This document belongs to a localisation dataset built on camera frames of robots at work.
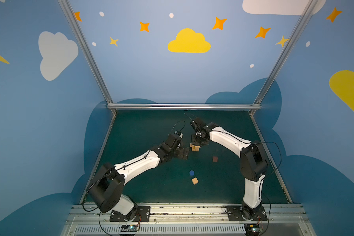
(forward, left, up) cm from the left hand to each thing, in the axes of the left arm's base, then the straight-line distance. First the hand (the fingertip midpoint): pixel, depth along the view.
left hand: (184, 149), depth 85 cm
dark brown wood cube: (0, -20, -10) cm, 23 cm away
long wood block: (0, -7, +4) cm, 8 cm away
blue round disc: (-9, -5, -11) cm, 16 cm away
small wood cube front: (-15, -6, -11) cm, 19 cm away
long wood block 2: (+7, -7, -9) cm, 13 cm away
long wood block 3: (+7, -9, -11) cm, 16 cm away
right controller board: (-37, -34, -13) cm, 52 cm away
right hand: (+9, -8, -3) cm, 12 cm away
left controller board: (-37, +27, -12) cm, 48 cm away
